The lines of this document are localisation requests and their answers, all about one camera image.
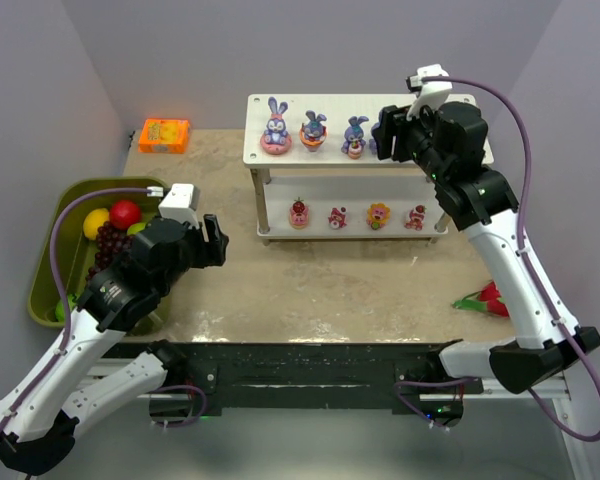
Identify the pink bear santa hat toy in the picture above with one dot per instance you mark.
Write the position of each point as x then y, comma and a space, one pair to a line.
337, 218

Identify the red dragon fruit toy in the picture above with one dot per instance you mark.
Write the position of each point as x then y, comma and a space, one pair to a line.
488, 300

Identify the purple bunny large donut toy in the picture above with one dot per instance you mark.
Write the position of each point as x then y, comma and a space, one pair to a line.
275, 139

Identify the dark purple grape bunch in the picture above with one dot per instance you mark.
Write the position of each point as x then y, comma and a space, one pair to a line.
110, 242

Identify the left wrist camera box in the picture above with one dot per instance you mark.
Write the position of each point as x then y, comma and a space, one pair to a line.
180, 204

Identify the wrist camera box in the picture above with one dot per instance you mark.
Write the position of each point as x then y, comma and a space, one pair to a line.
180, 204
431, 86

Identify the green lime toy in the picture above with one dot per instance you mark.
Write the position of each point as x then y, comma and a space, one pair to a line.
60, 313

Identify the pink bear cake toy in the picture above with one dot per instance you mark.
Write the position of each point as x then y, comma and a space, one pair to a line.
414, 219

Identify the pink bear sunflower toy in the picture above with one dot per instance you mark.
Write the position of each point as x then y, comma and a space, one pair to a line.
378, 215

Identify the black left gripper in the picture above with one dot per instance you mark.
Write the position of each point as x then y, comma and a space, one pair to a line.
203, 245

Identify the red apple toy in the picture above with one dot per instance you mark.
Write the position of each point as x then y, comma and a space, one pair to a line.
124, 213

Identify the yellow lemon toy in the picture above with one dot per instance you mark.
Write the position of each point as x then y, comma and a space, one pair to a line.
93, 221

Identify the pink bear strawberry donut toy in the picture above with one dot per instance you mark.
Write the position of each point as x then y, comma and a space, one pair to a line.
299, 214

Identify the black table front frame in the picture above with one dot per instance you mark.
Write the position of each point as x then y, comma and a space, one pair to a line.
342, 376

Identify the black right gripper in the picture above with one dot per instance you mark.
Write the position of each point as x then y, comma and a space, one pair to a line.
395, 133

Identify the green pear toy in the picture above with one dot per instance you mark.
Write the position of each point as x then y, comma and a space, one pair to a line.
135, 228

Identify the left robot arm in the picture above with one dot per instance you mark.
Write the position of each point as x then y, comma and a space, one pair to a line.
41, 418

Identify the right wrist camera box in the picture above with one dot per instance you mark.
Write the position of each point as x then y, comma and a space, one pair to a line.
431, 86

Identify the orange snack box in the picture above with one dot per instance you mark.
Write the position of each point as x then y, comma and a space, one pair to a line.
168, 136

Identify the white two-tier shelf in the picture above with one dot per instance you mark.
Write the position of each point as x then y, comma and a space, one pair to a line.
316, 177

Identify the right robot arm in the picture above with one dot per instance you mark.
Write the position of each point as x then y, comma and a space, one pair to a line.
447, 144

